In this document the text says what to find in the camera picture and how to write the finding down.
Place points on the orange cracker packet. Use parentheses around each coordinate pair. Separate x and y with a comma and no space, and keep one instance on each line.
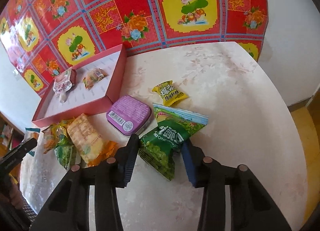
(91,145)

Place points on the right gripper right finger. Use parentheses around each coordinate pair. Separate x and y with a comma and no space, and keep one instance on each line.
(252,207)

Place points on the pink jelly pouch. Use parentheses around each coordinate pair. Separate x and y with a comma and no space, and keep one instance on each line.
(64,83)

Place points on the wooden shelf with items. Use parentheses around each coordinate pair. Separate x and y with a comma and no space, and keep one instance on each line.
(11,136)

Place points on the green yellow snack packet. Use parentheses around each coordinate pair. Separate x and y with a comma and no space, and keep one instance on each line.
(56,138)

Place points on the red shallow cardboard box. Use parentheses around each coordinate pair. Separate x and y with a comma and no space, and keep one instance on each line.
(80,100)

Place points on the purple tin box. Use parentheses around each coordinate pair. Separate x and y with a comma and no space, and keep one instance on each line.
(129,115)

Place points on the green pea snack bag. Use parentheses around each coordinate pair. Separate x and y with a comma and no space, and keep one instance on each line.
(174,126)

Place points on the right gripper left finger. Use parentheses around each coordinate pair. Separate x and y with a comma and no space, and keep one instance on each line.
(67,208)

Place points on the red floral wall cloth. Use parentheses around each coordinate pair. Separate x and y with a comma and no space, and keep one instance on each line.
(44,37)

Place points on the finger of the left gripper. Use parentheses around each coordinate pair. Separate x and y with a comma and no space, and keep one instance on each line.
(16,155)

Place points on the small orange candy packet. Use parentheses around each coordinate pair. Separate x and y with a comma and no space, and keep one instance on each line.
(93,76)

